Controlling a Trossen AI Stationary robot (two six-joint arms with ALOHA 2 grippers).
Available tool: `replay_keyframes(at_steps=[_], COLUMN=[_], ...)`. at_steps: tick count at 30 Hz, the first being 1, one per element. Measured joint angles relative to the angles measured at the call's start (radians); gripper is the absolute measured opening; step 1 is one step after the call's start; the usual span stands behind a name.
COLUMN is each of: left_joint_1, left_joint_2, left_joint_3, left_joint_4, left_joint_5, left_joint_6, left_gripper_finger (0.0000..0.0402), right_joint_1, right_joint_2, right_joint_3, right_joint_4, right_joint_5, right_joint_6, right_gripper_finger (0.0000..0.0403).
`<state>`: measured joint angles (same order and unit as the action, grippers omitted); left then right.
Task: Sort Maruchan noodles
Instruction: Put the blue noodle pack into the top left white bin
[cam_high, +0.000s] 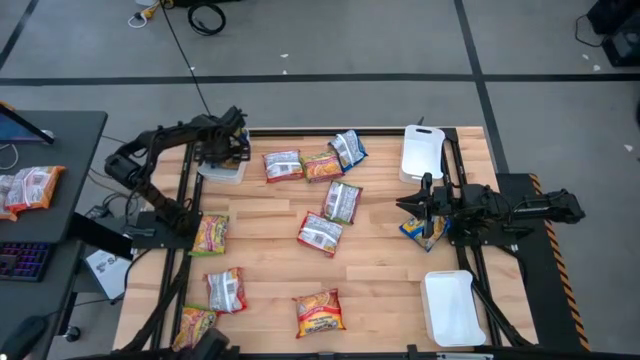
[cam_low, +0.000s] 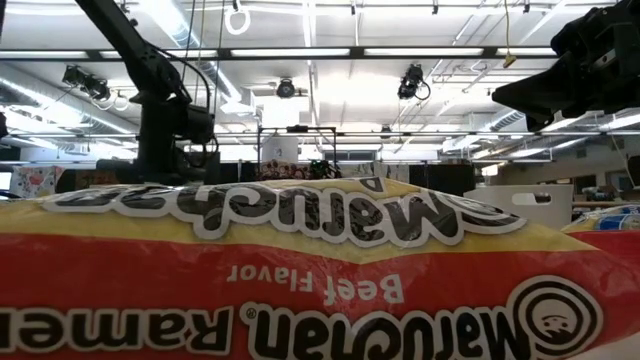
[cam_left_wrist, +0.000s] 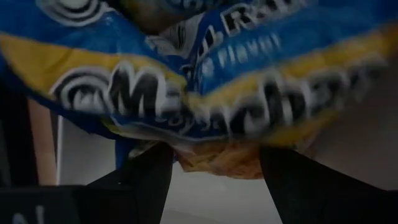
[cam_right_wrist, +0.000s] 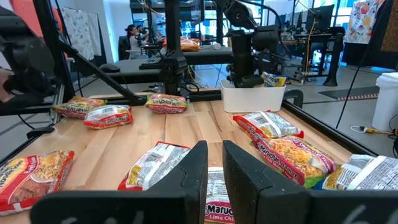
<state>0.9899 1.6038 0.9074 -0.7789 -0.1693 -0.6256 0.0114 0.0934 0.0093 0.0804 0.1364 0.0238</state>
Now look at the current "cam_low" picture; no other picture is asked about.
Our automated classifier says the tan hanging cable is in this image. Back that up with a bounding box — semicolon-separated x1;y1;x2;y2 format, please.
192;0;207;109

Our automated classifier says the red beef noodle pack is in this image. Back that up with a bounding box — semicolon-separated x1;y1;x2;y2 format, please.
0;177;640;360

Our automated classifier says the black ceiling spotlight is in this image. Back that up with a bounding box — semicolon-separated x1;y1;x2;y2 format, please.
397;63;432;101
62;64;112;102

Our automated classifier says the blue soy sauce noodle pack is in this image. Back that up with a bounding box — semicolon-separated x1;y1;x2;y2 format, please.
562;203;640;234

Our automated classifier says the white hanging box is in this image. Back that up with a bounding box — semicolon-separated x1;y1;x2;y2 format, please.
261;135;300;164

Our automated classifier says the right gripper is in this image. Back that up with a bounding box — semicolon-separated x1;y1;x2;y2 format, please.
492;0;640;133

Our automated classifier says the silver ceiling duct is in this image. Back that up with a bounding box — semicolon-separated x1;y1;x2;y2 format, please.
139;0;244;101

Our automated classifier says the leaf patterned fabric panel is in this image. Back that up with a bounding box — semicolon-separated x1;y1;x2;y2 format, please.
342;162;410;180

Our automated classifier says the yellow hanging cable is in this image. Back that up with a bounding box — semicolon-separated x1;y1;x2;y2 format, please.
502;0;519;70

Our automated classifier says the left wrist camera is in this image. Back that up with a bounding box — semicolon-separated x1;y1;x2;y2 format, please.
174;102;217;147

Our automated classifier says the white plastic bin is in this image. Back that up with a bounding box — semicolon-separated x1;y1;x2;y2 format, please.
463;184;575;230

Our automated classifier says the floral fabric panel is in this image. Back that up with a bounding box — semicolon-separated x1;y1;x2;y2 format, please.
8;165;66;200

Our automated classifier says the thin black ceiling rail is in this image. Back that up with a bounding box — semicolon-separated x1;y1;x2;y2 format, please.
0;130;640;139

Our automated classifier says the circle patterned fabric panel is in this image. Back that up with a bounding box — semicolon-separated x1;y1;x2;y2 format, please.
258;159;310;182

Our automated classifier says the black overhead frame bar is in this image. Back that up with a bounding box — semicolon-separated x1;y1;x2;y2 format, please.
0;46;559;62

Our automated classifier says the black hanging cable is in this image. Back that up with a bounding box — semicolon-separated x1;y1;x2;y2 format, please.
212;0;226;117
180;0;199;84

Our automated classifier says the black metal stand frame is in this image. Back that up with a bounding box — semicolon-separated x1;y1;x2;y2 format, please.
257;125;338;182

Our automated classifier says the brown patterned fabric panel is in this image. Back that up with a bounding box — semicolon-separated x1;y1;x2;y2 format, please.
54;168;139;187

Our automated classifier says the white cable ring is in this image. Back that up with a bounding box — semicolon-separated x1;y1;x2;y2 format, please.
223;5;251;37

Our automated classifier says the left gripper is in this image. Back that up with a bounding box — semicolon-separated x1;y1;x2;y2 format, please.
95;93;179;185

